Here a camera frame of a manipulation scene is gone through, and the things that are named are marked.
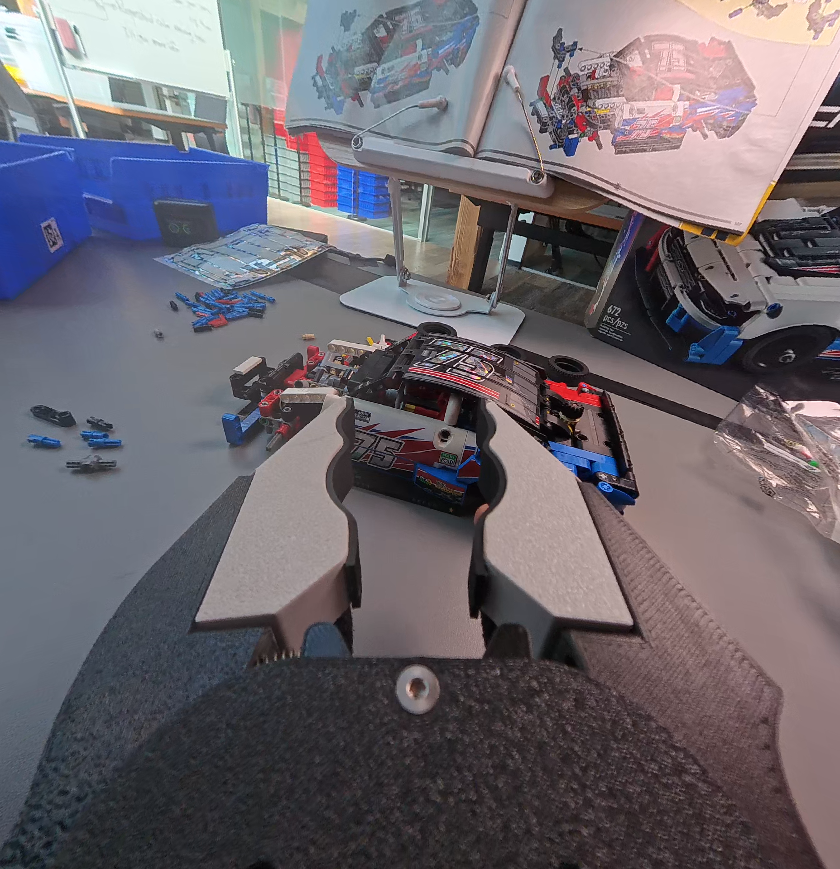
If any white book stand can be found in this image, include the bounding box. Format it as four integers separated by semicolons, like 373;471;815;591
340;64;557;347

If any pile of clear plastic bags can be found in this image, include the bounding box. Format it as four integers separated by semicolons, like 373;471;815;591
715;383;840;544

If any wooden tabletop board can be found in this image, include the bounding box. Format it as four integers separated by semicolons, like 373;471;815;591
454;178;631;225

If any pile of blue brick pins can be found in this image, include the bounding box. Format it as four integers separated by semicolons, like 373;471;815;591
168;288;278;334

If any holographic sticker sheet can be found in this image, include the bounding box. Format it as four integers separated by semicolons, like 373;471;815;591
155;223;332;289

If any toy brick race car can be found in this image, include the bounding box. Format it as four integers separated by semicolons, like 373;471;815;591
221;333;639;520

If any blue storage bin with tag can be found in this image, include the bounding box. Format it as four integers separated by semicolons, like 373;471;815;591
0;138;92;301

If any whiteboard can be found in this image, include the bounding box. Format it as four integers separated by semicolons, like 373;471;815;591
43;0;232;98

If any building instruction booklet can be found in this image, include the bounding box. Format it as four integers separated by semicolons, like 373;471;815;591
284;0;840;239

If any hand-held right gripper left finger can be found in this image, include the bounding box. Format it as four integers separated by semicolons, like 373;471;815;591
193;397;363;654

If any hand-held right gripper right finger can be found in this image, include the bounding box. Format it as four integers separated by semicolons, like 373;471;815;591
468;401;636;657

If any grey desk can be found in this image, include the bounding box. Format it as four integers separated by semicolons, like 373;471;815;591
0;234;840;869

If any black table frame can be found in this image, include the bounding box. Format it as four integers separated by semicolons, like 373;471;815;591
470;204;628;276

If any wooden post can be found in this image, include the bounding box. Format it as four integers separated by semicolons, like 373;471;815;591
447;195;492;289

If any toy car set box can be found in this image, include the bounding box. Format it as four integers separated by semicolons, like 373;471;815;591
584;88;840;401

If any stack of red blue bins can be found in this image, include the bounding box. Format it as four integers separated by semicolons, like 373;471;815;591
274;122;427;221

